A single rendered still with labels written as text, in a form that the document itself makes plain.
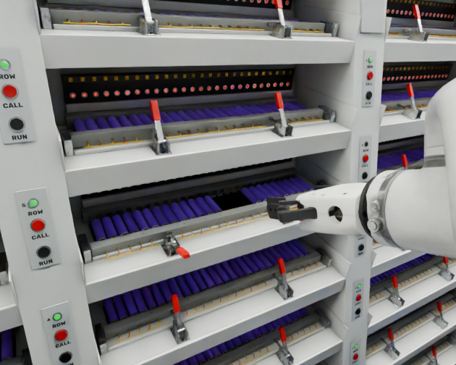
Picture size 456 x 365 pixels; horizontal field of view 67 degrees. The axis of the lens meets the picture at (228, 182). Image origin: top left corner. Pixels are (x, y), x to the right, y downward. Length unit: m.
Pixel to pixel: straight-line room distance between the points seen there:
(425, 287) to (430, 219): 1.02
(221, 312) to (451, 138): 0.65
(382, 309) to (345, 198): 0.83
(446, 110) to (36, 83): 0.48
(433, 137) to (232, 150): 0.39
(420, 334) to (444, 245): 1.12
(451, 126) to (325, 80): 0.67
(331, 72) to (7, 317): 0.80
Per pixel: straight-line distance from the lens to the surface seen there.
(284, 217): 0.43
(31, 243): 0.59
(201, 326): 0.79
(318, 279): 0.94
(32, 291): 0.63
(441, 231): 0.35
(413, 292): 1.32
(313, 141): 0.78
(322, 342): 1.06
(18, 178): 0.57
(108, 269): 0.65
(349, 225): 0.41
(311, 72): 0.94
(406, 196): 0.37
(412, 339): 1.44
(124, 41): 0.58
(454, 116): 0.26
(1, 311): 0.64
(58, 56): 0.57
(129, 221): 0.72
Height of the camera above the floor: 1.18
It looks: 15 degrees down
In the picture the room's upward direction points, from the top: 3 degrees counter-clockwise
